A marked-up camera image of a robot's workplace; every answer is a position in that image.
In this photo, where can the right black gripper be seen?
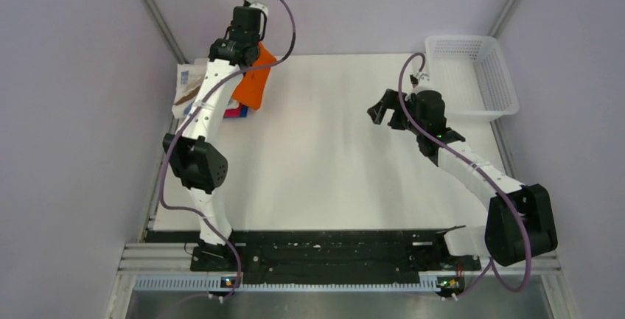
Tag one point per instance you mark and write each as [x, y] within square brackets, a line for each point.
[390, 100]

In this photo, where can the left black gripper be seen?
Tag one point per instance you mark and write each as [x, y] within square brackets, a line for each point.
[258, 37]

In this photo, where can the orange t shirt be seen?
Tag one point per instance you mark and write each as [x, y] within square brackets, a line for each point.
[251, 89]

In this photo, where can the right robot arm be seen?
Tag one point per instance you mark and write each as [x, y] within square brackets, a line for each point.
[519, 216]

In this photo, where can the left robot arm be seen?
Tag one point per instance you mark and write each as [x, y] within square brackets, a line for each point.
[195, 161]

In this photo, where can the blue folded shirt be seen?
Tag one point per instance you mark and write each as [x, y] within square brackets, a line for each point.
[241, 111]

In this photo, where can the pink folded shirt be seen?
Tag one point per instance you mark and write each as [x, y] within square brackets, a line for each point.
[231, 105]

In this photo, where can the white plastic basket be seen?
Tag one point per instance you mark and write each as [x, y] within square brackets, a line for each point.
[471, 73]

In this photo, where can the left corner metal strip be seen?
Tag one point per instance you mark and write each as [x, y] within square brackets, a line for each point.
[164, 30]

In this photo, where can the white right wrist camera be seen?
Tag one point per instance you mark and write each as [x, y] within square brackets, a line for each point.
[421, 82]

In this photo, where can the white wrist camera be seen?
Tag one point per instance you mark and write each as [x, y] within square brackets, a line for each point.
[421, 82]
[254, 3]

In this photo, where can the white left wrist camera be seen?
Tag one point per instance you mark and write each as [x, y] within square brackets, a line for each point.
[254, 3]

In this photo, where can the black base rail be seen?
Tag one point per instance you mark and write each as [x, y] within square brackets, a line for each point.
[325, 257]

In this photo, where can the aluminium frame rail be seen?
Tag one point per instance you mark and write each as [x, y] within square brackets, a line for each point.
[174, 259]

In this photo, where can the white slotted cable duct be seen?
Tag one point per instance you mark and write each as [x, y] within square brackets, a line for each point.
[223, 283]

